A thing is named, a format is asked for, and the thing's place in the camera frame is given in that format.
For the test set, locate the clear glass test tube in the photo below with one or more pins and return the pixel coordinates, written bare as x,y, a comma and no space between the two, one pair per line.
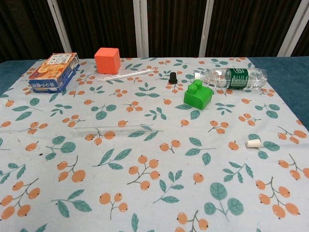
113,130

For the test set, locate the white rubber stopper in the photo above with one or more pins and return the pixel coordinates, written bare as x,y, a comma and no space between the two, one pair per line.
253,143

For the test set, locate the floral orange-fruit tablecloth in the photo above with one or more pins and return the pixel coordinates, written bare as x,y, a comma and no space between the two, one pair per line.
154,157

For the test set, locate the small black rubber bulb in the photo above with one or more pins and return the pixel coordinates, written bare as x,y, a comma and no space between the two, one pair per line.
173,77

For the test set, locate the green toy building brick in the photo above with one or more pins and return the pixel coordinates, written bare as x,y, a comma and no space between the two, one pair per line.
196,97

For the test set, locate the orange foam cube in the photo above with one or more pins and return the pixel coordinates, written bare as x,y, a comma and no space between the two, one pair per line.
106,60

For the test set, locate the clear bottle with green label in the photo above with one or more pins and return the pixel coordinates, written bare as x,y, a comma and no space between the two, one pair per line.
237,77

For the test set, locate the blue orange snack box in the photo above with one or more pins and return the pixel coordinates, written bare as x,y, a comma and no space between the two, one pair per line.
53,72

